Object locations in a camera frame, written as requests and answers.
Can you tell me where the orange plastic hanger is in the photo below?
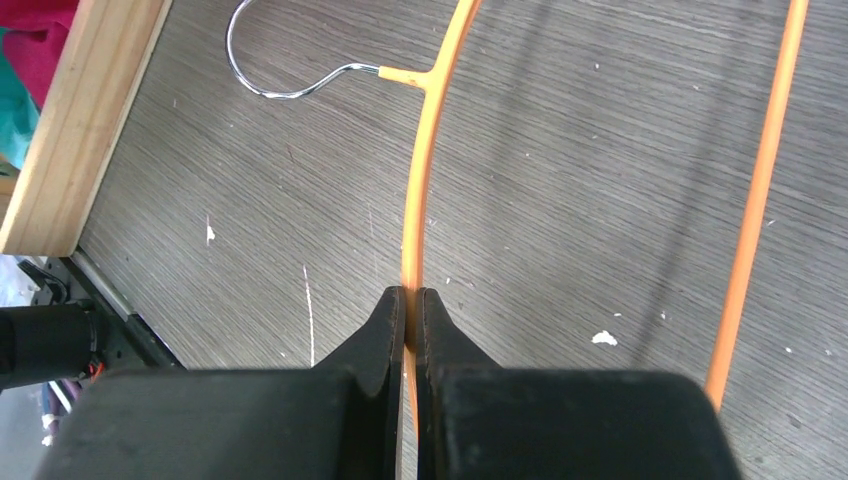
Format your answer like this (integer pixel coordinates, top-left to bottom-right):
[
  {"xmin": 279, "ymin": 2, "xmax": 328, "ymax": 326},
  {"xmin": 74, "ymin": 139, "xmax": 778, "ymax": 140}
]
[{"xmin": 225, "ymin": 0, "xmax": 811, "ymax": 480}]

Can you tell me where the red garment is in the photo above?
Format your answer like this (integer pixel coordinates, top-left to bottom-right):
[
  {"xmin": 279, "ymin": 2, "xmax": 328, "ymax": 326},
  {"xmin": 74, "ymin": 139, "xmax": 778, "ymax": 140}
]
[{"xmin": 1, "ymin": 0, "xmax": 79, "ymax": 109}]

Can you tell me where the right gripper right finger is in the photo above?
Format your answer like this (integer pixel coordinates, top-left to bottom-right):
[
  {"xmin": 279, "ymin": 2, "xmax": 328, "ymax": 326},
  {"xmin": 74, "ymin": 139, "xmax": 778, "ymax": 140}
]
[{"xmin": 416, "ymin": 288, "xmax": 742, "ymax": 479}]

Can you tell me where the wooden clothes rack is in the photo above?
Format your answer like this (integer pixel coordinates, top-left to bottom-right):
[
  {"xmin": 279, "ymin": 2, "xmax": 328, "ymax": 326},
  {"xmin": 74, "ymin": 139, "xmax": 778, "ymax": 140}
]
[{"xmin": 1, "ymin": 1, "xmax": 171, "ymax": 257}]

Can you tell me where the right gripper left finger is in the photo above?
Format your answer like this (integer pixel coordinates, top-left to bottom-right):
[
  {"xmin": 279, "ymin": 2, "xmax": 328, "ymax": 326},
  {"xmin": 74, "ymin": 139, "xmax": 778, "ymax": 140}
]
[{"xmin": 36, "ymin": 287, "xmax": 406, "ymax": 479}]

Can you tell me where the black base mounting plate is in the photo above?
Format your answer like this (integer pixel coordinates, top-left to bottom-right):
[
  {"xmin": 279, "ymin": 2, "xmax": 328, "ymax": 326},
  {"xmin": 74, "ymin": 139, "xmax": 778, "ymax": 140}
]
[{"xmin": 16, "ymin": 248, "xmax": 187, "ymax": 372}]

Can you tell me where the teal garment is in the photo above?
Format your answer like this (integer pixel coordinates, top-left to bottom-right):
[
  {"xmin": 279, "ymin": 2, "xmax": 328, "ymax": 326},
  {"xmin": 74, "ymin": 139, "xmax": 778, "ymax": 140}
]
[{"xmin": 1, "ymin": 28, "xmax": 40, "ymax": 171}]

